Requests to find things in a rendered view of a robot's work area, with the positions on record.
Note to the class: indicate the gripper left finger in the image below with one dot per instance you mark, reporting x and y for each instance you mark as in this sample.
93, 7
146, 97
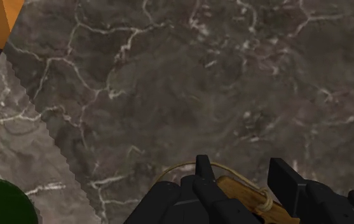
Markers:
207, 201

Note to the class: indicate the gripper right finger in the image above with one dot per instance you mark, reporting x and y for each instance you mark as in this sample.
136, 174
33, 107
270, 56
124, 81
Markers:
319, 201

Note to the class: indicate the dark green round object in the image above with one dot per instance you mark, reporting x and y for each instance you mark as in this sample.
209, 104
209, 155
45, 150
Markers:
3, 203

